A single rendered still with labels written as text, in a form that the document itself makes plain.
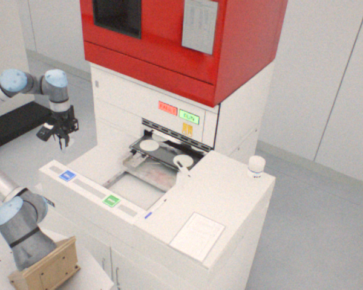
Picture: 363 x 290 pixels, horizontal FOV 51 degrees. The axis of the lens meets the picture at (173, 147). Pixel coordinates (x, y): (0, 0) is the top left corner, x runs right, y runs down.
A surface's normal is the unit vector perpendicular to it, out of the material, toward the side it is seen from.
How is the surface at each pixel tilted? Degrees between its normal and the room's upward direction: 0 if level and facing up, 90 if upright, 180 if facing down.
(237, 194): 0
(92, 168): 0
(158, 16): 90
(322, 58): 90
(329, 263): 0
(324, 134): 90
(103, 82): 90
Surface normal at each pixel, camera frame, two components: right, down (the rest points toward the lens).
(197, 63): -0.56, 0.47
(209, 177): 0.05, -0.80
